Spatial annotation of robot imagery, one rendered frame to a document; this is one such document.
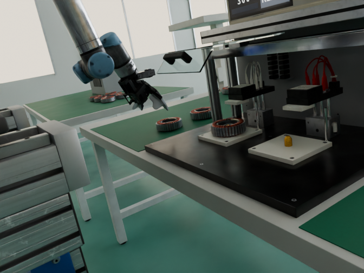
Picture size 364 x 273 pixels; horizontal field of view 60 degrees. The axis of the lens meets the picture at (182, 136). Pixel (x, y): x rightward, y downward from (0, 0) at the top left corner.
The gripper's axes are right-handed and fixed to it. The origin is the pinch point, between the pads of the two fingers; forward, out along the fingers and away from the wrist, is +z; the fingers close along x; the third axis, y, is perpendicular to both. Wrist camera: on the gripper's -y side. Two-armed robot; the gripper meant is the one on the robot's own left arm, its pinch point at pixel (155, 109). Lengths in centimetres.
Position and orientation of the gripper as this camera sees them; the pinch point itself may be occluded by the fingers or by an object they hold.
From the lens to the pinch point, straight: 130.4
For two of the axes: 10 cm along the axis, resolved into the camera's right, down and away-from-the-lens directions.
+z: 4.1, 6.9, 5.9
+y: -4.5, 7.2, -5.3
